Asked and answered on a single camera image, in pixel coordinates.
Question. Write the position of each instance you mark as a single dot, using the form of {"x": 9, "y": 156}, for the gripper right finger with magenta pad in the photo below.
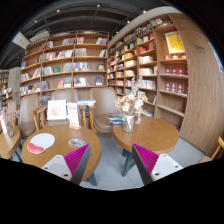
{"x": 152, "y": 166}

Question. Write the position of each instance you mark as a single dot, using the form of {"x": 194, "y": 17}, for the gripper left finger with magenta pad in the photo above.
{"x": 70, "y": 167}

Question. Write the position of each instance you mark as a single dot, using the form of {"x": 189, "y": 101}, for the white mouse pad red rest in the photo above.
{"x": 40, "y": 142}

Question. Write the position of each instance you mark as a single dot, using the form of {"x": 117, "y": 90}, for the round wooden table right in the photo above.
{"x": 152, "y": 133}

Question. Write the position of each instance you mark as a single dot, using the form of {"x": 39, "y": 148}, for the round wooden table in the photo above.
{"x": 152, "y": 133}
{"x": 63, "y": 134}

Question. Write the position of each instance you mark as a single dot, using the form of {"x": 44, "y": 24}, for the round wooden table left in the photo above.
{"x": 63, "y": 134}

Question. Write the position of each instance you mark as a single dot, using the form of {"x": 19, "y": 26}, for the wooden chair right edge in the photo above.
{"x": 217, "y": 154}

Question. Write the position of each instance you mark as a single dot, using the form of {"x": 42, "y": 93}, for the white sign on wooden stand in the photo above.
{"x": 73, "y": 116}

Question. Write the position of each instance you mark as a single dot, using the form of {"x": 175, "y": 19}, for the stack of books on chair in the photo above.
{"x": 116, "y": 118}

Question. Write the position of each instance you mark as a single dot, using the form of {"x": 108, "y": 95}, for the white framed picture card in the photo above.
{"x": 56, "y": 110}

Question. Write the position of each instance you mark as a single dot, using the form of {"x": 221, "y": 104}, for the beige armchair left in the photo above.
{"x": 26, "y": 122}

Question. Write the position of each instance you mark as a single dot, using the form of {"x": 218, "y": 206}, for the beige armchair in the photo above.
{"x": 105, "y": 98}
{"x": 26, "y": 122}
{"x": 69, "y": 95}

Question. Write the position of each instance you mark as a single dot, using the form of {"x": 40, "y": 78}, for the glass vase with dried flowers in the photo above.
{"x": 130, "y": 105}

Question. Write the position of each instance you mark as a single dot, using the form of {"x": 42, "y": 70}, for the wooden table far left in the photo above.
{"x": 8, "y": 146}

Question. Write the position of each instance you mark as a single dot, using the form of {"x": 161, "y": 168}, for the beige armchair middle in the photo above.
{"x": 69, "y": 95}

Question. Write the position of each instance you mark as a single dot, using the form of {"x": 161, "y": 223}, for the beige armchair right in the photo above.
{"x": 105, "y": 98}

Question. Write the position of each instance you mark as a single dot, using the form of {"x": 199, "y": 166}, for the yellow framed poster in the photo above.
{"x": 174, "y": 42}

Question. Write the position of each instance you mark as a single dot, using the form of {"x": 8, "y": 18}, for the wooden chair frame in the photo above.
{"x": 86, "y": 116}

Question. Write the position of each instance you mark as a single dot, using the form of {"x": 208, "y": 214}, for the wooden bookshelf back wall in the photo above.
{"x": 75, "y": 59}

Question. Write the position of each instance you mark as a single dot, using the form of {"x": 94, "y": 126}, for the wooden bookshelf wall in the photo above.
{"x": 142, "y": 53}
{"x": 75, "y": 59}

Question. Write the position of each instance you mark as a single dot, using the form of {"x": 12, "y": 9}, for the wooden bookshelf right wall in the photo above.
{"x": 142, "y": 53}

